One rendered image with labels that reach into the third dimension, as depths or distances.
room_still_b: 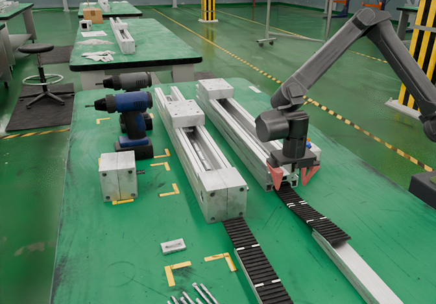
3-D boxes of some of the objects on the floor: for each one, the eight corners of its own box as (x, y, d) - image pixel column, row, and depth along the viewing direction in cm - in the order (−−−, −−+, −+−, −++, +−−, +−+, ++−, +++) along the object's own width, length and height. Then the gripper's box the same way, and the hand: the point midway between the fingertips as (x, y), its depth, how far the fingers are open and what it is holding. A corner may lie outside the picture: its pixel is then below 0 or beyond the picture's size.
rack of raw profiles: (322, 18, 1149) (331, -61, 1057) (346, 17, 1174) (357, -60, 1082) (398, 33, 865) (420, -73, 772) (428, 32, 890) (453, -72, 797)
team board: (255, 46, 711) (260, -68, 629) (273, 44, 739) (280, -66, 657) (317, 60, 603) (333, -76, 521) (335, 56, 631) (353, -73, 549)
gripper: (278, 142, 85) (274, 198, 92) (324, 135, 88) (317, 190, 95) (266, 131, 91) (263, 184, 97) (310, 125, 94) (304, 177, 101)
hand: (290, 184), depth 96 cm, fingers open, 8 cm apart
